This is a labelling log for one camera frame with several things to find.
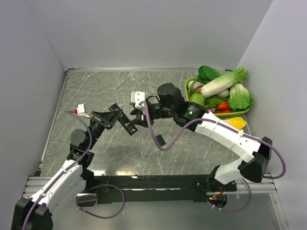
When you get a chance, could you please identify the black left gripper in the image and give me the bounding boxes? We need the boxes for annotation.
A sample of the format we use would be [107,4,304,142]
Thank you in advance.
[86,109,123,150]

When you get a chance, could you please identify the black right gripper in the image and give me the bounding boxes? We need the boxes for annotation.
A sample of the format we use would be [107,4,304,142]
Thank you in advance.
[130,102,176,128]

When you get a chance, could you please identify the black remote control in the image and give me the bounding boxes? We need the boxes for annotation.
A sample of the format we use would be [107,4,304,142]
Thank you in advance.
[108,103,138,136]

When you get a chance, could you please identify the black battery compartment cover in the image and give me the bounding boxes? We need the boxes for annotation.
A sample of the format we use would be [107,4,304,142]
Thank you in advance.
[155,135,166,147]

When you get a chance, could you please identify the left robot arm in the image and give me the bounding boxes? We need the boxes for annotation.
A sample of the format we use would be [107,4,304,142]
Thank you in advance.
[11,109,122,230]

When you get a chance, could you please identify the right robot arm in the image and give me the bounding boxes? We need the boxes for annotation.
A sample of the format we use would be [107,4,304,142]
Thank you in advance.
[130,83,272,191]

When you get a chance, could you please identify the round green cabbage toy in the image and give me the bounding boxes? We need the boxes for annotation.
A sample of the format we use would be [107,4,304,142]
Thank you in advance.
[190,93,205,107]

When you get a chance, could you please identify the white mushroom toy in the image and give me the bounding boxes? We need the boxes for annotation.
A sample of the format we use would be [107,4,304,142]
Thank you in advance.
[187,80,204,91]

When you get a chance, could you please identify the purple onion toy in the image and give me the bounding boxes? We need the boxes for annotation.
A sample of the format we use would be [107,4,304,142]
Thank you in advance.
[208,107,216,113]

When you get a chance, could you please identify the dark green spinach toy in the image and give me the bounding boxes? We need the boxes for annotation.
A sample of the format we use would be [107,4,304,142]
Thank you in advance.
[197,66,222,83]

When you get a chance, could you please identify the orange carrot toy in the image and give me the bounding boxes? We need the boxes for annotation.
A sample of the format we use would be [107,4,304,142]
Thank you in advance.
[216,102,230,110]

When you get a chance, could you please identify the red chili toy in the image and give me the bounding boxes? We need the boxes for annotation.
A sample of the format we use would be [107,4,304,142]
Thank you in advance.
[215,109,231,114]

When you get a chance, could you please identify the white radish toy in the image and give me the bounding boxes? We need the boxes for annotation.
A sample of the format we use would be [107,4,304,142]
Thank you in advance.
[216,89,230,98]

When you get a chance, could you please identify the green vegetable basket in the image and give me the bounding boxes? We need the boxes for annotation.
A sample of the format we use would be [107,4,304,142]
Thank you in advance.
[185,78,249,118]

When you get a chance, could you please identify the green leafy lettuce toy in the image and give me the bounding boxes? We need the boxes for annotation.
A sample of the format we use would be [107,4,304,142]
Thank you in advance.
[228,83,253,111]

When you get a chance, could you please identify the yellow cabbage toy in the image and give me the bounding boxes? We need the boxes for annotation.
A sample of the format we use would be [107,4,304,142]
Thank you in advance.
[224,117,247,130]

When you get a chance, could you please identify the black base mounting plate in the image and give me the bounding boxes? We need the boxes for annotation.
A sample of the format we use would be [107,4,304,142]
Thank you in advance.
[84,174,237,204]

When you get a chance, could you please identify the large napa cabbage toy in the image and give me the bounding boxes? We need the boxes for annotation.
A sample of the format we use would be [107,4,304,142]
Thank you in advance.
[201,67,248,98]

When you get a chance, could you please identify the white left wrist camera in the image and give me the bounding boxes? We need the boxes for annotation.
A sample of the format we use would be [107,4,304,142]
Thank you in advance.
[74,104,91,118]

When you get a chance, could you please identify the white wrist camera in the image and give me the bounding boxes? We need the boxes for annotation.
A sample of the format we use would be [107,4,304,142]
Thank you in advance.
[130,91,145,112]
[74,104,91,118]

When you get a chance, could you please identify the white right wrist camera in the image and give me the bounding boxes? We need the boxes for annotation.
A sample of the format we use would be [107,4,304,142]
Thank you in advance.
[130,91,145,112]

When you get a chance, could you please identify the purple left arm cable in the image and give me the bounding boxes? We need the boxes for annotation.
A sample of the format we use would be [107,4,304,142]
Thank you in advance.
[21,110,126,230]

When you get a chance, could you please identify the aluminium frame rail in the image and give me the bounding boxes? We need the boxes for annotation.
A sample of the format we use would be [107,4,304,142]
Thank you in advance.
[23,175,276,198]

